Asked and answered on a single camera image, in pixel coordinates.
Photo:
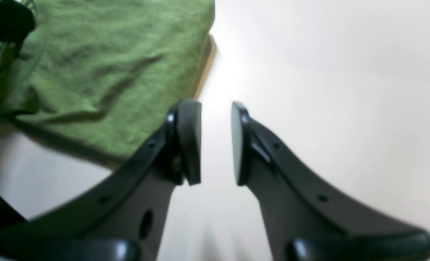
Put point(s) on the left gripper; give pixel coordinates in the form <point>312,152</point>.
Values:
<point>16,21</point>

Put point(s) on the green t-shirt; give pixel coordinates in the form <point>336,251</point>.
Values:
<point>103,73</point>

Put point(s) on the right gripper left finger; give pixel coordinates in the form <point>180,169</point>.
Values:
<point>123,217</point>

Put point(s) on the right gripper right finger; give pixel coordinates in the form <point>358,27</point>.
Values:
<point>306,218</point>

